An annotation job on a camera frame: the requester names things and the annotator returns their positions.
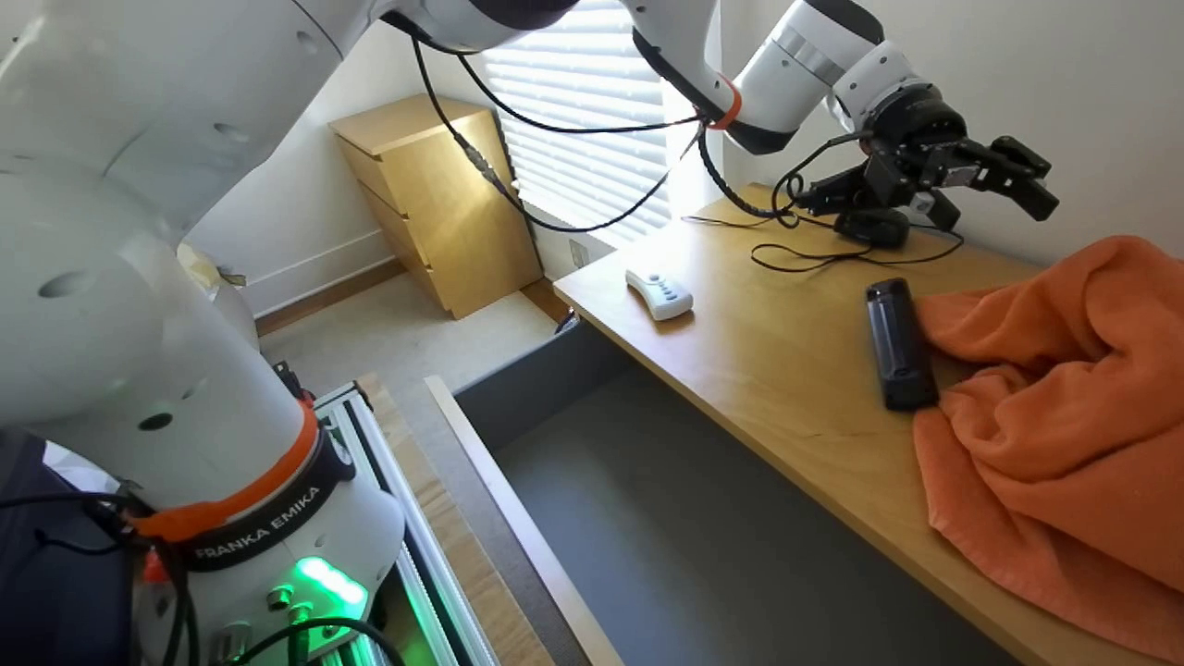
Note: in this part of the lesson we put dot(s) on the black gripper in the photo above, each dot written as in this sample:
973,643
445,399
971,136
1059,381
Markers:
928,136

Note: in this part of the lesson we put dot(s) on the black remote control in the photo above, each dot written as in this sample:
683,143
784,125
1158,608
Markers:
902,347

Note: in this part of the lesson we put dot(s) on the white remote control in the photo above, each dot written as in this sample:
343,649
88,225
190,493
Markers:
660,294

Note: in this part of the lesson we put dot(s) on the black round plug adapter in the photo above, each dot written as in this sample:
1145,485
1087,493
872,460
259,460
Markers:
876,226

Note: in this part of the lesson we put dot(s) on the orange cloth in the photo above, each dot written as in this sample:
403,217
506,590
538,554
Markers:
1074,444

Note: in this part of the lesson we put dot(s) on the light wooden desk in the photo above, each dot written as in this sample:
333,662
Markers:
791,392

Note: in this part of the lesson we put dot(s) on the white window blinds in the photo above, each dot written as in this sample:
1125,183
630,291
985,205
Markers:
577,136

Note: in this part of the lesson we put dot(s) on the open grey desk drawer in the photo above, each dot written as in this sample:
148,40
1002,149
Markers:
688,532

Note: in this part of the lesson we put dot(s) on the small wooden drawer chest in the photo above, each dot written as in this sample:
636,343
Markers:
445,205

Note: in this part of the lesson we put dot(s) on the dark blue fabric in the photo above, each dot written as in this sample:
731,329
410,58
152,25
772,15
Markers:
57,566

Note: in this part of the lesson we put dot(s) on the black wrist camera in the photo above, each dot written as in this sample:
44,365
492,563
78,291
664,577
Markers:
846,188

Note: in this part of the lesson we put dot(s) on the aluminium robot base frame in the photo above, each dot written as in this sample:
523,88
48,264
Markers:
410,532

